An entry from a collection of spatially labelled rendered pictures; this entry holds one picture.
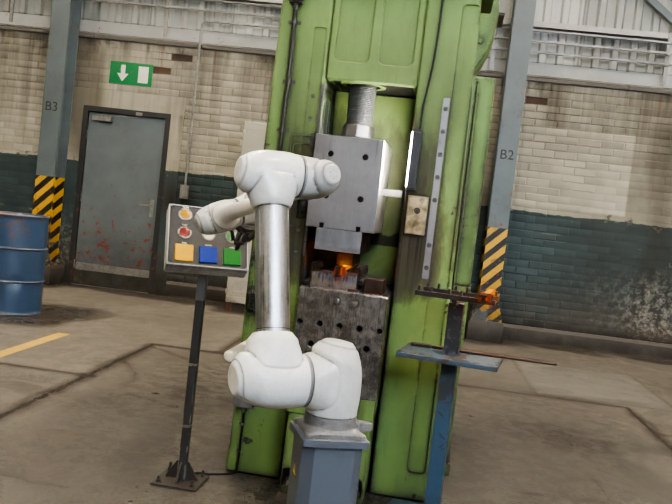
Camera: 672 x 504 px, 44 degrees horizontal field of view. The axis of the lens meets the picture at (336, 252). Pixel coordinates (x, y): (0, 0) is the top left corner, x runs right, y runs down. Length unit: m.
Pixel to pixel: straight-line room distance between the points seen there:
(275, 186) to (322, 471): 0.83
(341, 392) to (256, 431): 1.51
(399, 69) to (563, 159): 6.09
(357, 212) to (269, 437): 1.12
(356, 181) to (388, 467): 1.29
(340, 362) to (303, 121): 1.61
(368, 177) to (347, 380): 1.34
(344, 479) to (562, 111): 7.64
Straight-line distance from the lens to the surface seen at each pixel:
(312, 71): 3.76
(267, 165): 2.43
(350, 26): 3.78
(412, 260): 3.65
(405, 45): 3.74
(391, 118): 4.03
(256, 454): 3.90
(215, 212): 2.94
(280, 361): 2.31
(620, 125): 9.81
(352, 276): 3.54
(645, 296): 9.87
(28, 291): 7.79
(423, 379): 3.72
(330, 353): 2.38
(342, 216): 3.54
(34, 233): 7.74
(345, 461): 2.44
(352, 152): 3.54
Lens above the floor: 1.26
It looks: 3 degrees down
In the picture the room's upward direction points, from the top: 7 degrees clockwise
